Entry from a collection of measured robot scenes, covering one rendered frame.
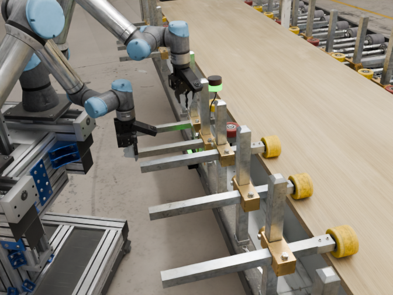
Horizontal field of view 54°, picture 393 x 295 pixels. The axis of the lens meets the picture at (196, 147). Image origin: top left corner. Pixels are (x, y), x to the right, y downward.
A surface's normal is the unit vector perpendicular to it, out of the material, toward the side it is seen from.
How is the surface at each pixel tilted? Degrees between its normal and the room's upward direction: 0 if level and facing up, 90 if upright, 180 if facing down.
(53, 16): 85
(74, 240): 0
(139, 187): 0
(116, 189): 0
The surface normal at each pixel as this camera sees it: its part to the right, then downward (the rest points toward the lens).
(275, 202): 0.22, 0.51
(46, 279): -0.05, -0.84
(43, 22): 0.82, 0.20
